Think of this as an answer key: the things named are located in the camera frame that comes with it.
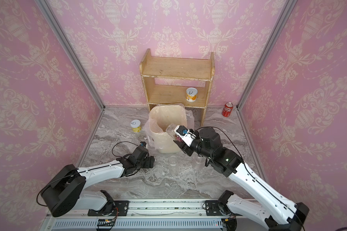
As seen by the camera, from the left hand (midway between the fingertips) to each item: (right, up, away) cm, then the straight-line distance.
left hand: (150, 160), depth 90 cm
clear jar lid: (+14, -1, +3) cm, 14 cm away
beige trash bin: (+6, +27, 0) cm, 28 cm away
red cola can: (+55, +34, +19) cm, 67 cm away
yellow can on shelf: (+26, +42, +2) cm, 49 cm away
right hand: (+18, +19, -23) cm, 35 cm away
